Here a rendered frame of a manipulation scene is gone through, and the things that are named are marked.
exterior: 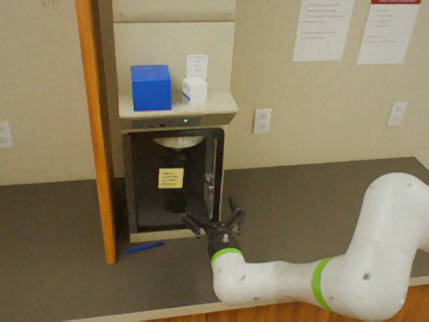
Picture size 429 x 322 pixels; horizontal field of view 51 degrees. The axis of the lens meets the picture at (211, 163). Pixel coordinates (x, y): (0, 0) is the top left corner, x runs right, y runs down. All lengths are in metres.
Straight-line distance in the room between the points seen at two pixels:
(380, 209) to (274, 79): 1.08
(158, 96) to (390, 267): 0.69
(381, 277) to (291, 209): 1.02
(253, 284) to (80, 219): 0.80
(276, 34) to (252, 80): 0.20
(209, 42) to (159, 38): 0.13
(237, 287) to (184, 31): 0.68
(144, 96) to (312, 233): 0.86
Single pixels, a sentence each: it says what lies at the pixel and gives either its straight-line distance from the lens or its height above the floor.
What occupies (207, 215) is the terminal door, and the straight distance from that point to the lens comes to 1.56.
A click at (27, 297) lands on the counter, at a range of 1.53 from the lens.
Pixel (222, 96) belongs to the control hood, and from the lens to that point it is 1.29.
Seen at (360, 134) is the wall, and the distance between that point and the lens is 2.15.
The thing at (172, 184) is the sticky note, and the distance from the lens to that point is 1.45.
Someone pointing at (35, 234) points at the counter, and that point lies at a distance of 1.72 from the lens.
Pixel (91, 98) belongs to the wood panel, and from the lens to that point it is 1.20.
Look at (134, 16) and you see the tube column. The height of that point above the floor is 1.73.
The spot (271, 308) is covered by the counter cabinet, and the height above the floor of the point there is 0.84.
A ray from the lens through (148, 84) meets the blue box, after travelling 1.16.
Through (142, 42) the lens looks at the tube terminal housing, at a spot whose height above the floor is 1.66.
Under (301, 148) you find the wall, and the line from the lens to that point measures 2.06.
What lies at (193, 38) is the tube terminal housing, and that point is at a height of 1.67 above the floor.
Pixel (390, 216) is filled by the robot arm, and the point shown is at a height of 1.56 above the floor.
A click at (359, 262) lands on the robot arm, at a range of 0.83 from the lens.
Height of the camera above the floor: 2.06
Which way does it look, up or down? 34 degrees down
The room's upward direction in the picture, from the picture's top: 3 degrees clockwise
